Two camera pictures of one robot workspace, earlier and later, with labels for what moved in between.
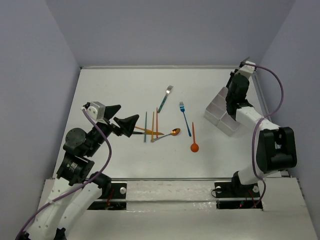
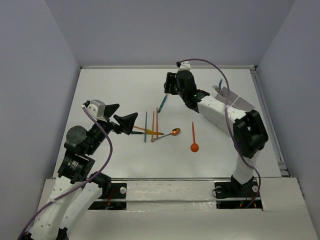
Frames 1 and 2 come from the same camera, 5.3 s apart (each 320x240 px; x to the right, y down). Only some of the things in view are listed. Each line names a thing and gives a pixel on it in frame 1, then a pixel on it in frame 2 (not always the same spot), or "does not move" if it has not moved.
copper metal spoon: x=174 y=132 does not move
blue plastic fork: x=182 y=108 → x=218 y=88
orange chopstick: x=157 y=135 does not move
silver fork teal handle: x=169 y=88 does not move
